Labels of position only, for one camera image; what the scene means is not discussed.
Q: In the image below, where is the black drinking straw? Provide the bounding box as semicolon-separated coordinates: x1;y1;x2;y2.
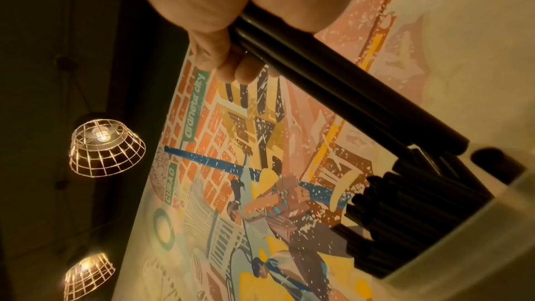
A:
232;22;423;153
227;26;408;158
241;1;471;157

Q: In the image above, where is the bundle of black straws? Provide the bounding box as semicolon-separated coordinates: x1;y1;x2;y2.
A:
330;147;527;280

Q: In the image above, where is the translucent white straw holder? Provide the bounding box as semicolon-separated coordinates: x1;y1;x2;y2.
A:
381;170;535;301

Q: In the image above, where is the black lamp cord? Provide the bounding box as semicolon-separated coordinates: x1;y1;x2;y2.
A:
54;55;98;122

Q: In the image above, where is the wire cage pendant lamp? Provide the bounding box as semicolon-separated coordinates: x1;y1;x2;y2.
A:
69;119;147;179
62;252;117;301

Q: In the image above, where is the colourful wall mural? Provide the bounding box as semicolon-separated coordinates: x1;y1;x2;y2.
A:
110;0;535;301

